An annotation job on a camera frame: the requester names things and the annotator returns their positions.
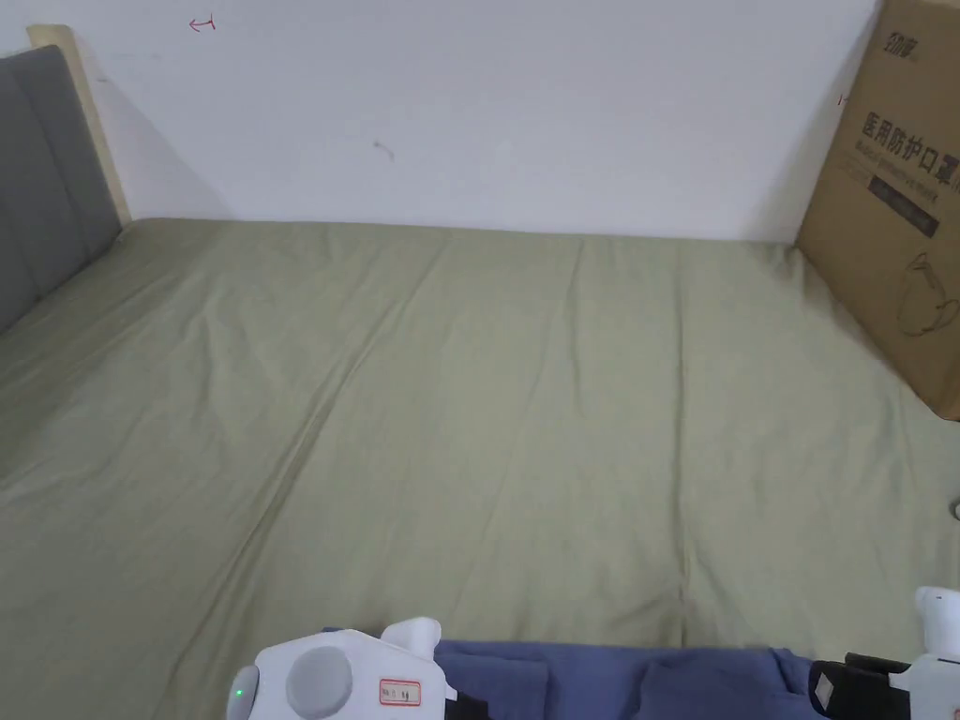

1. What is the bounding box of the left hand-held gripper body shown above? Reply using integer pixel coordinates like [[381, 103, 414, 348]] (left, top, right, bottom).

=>
[[228, 617, 490, 720]]

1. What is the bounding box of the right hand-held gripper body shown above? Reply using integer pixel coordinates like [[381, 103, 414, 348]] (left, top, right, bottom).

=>
[[846, 586, 960, 720]]

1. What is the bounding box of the dark blue garment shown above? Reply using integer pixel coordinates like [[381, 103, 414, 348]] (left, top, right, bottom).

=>
[[321, 627, 820, 720]]

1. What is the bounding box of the bed with pale green sheet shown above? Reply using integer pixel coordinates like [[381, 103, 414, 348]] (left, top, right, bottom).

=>
[[0, 217, 960, 720]]

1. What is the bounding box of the brown cardboard carton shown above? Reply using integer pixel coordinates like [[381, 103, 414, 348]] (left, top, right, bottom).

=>
[[793, 0, 960, 422]]

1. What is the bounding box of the grey padded headboard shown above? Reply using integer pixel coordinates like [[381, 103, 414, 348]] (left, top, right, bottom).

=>
[[0, 24, 134, 337]]

